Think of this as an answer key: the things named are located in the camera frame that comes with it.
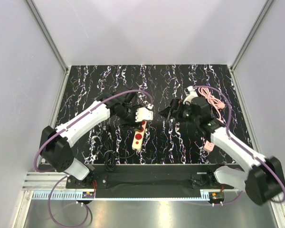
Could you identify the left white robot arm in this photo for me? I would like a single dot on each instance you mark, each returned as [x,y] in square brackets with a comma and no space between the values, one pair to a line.
[56,143]

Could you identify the pink power strip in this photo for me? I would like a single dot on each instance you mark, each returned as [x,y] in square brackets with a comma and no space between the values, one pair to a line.
[209,146]

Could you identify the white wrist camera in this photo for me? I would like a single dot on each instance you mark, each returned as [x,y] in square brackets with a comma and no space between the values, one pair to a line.
[143,114]
[190,93]

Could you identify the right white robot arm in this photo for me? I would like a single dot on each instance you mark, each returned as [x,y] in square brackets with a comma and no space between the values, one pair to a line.
[260,177]

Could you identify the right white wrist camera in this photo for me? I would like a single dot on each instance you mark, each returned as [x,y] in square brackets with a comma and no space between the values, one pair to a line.
[190,93]

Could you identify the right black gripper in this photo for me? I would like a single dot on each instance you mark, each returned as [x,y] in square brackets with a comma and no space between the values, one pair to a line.
[167,112]

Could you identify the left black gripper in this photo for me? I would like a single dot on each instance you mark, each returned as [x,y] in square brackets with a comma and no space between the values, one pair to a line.
[132,121]

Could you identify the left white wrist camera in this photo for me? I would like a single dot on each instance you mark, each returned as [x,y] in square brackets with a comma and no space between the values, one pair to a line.
[143,114]

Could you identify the beige red power strip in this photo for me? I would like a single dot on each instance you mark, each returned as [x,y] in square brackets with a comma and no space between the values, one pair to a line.
[138,137]

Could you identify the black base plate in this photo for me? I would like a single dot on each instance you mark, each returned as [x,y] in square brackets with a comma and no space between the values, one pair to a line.
[151,182]

